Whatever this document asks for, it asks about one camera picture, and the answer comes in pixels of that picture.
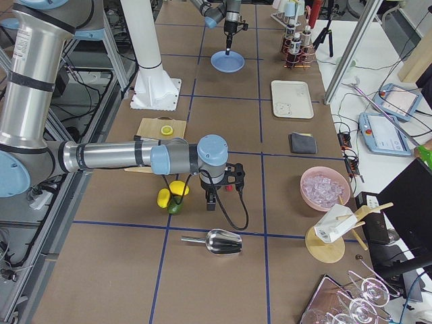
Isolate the wooden cutting board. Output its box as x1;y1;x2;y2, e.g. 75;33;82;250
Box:
126;117;187;173

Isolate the dark tea bottle rear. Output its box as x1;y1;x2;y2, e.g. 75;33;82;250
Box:
301;25;311;47

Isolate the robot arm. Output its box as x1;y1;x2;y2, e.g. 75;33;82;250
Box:
1;1;228;198
191;0;247;55

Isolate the yellow lemon large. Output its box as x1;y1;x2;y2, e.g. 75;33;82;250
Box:
169;180;190;196

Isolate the wine glass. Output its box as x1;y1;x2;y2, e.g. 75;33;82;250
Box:
346;270;400;308
336;290;378;324

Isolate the wine glass lower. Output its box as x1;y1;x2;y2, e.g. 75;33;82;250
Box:
336;290;378;324

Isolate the pink bowl of ice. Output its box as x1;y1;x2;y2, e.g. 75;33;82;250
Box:
300;166;351;211

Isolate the cream bear tray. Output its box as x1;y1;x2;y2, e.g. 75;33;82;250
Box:
271;80;314;119

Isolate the teach pendant near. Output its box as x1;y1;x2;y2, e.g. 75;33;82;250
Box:
358;113;411;157

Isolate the teach pendant far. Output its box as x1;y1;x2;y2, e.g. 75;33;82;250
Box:
373;83;423;122

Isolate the white paper carton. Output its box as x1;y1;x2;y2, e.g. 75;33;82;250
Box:
313;204;357;244

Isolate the lemon half slice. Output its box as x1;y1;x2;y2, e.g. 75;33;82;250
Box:
160;125;173;136

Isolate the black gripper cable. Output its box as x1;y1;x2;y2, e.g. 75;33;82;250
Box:
200;168;250;230

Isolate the aluminium frame post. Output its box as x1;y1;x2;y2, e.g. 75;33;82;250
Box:
323;0;383;105

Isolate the dark tea bottle right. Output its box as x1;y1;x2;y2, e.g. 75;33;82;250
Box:
289;32;301;55

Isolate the dark tea bottle left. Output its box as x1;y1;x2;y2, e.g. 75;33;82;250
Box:
286;19;296;47

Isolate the green lime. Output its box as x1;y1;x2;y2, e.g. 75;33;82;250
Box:
167;196;184;215

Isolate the black monitor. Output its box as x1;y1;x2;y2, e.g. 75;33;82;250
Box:
363;159;431;279

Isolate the wine glass upper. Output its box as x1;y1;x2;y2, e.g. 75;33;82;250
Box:
346;270;400;308

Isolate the round wooden stand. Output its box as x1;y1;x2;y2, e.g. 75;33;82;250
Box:
305;202;394;263

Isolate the grey folded cloth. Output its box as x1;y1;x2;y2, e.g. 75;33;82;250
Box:
288;132;318;154

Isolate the yellow lemon small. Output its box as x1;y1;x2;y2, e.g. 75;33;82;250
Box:
157;188;171;209

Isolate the copper wire bottle rack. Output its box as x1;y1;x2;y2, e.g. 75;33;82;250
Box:
281;39;315;70

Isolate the teach pendant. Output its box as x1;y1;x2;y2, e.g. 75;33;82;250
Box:
373;83;423;122
358;113;411;157

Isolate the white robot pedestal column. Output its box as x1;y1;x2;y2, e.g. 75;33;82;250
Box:
121;1;182;111

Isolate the steel ice scoop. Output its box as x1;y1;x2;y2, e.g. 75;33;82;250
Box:
181;229;242;255

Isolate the dark tea bottle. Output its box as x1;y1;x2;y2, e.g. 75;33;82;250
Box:
289;32;301;55
286;19;296;47
301;25;311;47

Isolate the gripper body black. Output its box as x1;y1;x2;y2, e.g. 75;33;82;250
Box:
199;175;225;203
223;20;240;43

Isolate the blue plate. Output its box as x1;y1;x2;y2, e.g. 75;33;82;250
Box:
211;51;244;73

